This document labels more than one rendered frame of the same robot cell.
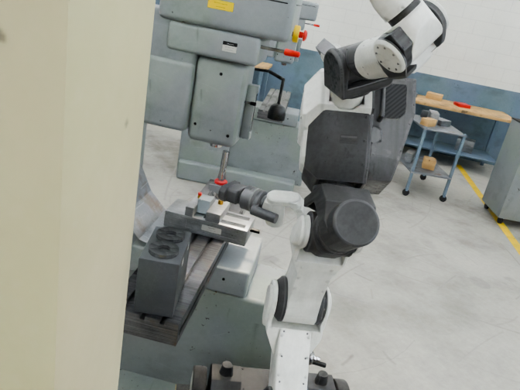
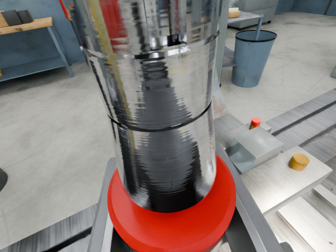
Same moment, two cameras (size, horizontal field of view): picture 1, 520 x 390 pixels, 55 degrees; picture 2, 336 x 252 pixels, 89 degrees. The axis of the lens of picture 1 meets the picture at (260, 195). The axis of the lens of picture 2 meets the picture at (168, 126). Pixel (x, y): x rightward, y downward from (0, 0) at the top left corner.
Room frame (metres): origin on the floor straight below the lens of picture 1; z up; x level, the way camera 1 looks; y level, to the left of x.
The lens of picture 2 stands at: (1.68, 0.12, 1.28)
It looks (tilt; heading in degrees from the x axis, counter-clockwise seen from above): 41 degrees down; 62
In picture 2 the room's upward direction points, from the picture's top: 6 degrees counter-clockwise
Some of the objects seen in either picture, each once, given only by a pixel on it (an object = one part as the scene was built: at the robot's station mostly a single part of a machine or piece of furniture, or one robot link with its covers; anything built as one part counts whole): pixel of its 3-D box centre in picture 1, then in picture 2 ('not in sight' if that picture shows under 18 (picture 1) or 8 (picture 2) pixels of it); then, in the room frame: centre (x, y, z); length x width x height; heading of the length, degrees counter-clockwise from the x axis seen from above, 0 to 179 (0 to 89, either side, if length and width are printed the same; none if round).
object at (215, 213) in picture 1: (217, 210); (277, 181); (1.89, 0.16, 1.02); 0.15 x 0.06 x 0.04; 172
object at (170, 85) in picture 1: (175, 89); not in sight; (1.94, 0.41, 1.47); 0.24 x 0.19 x 0.26; 175
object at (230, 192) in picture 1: (241, 196); not in sight; (1.66, 0.07, 1.20); 0.13 x 0.12 x 0.10; 155
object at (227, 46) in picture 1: (220, 41); not in sight; (1.93, 0.25, 1.68); 0.34 x 0.24 x 0.10; 85
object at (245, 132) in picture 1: (249, 111); not in sight; (1.91, 0.10, 1.45); 0.04 x 0.04 x 0.21; 85
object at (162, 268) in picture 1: (164, 268); not in sight; (1.36, 0.25, 1.03); 0.22 x 0.12 x 0.20; 2
